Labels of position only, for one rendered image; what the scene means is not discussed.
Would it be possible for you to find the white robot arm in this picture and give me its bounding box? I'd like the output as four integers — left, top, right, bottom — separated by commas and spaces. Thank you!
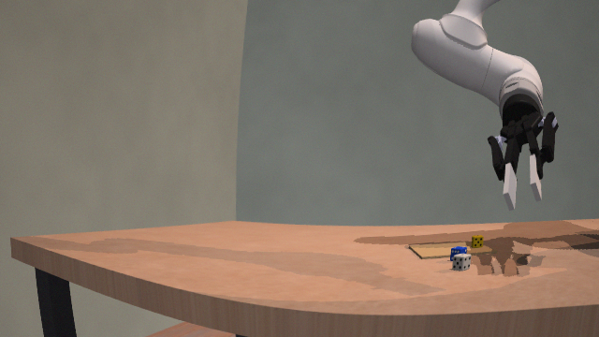
411, 0, 544, 119

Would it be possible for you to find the yellow die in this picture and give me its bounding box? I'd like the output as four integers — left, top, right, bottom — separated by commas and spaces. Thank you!
472, 235, 484, 248

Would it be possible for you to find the tan square mat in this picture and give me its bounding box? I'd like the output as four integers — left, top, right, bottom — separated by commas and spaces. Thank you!
409, 242, 497, 259

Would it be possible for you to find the blue die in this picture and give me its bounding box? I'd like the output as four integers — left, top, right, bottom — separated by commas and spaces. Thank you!
450, 246, 467, 261

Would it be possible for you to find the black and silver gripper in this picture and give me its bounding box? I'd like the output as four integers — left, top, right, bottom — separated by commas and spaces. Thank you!
488, 94, 559, 211

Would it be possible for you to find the grey die with black pips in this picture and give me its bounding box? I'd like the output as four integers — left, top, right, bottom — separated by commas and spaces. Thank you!
452, 254, 471, 271

